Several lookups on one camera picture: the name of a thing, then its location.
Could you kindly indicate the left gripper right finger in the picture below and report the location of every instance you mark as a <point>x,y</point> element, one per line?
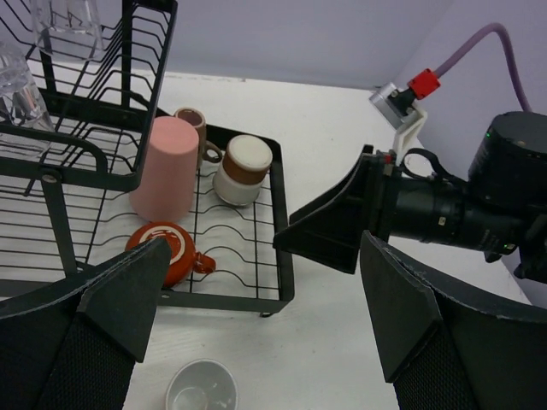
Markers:
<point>446,344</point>

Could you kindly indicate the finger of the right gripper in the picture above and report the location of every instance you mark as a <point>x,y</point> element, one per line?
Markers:
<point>328,230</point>

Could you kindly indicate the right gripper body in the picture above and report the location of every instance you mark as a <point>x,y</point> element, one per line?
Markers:
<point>499,208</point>

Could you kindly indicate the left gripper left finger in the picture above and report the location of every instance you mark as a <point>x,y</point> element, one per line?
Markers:
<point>73,344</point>

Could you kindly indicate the white and brown cup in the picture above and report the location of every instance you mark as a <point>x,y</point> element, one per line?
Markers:
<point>240,175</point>

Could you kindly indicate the pink mug white inside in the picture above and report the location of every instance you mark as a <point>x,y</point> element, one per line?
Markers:
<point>202,384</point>

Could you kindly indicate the red orange mug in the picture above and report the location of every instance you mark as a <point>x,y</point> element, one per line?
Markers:
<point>185,258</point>

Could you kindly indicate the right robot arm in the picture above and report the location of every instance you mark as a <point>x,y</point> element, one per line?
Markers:
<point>498,210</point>

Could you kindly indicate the tall pink cup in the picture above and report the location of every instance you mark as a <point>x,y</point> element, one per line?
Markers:
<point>166,188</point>

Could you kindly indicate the clear glass near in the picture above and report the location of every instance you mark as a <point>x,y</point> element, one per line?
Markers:
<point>22,105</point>

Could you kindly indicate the clear glass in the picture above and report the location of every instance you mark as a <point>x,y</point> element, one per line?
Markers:
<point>22,105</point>
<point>68,29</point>

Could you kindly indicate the clear glass far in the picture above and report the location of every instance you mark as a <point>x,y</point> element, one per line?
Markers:
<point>68,29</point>

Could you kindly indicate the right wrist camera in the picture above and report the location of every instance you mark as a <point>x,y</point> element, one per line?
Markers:
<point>402,112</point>

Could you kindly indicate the black wire dish rack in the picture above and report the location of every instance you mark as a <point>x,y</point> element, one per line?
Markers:
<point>64,193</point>

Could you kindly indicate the brown mug with handle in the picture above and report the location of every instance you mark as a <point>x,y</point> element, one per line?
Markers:
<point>207,151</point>

